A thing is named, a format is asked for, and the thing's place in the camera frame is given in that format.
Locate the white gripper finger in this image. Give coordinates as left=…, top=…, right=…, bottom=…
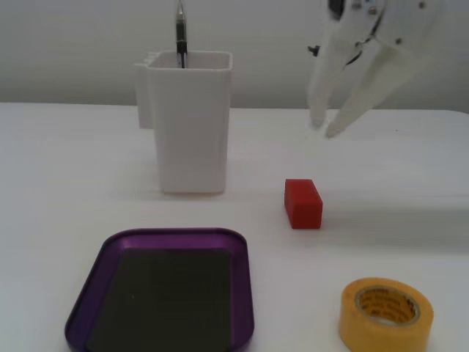
left=309, top=27, right=348, bottom=130
left=325, top=40, right=417, bottom=139

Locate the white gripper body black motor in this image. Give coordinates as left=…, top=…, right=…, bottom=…
left=325, top=0, right=440, bottom=51

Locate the red rectangular cube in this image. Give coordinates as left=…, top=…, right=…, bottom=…
left=283, top=178, right=324, bottom=230

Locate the white plastic pen holder box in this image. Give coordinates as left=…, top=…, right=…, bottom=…
left=133, top=50, right=235, bottom=194

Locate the black ballpoint pen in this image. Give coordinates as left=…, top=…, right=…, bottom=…
left=174, top=0, right=188, bottom=70

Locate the yellow tape roll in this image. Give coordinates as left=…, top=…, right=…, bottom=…
left=339, top=277, right=435, bottom=352

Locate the purple tray with black pad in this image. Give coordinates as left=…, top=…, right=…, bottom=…
left=64, top=227, right=256, bottom=352

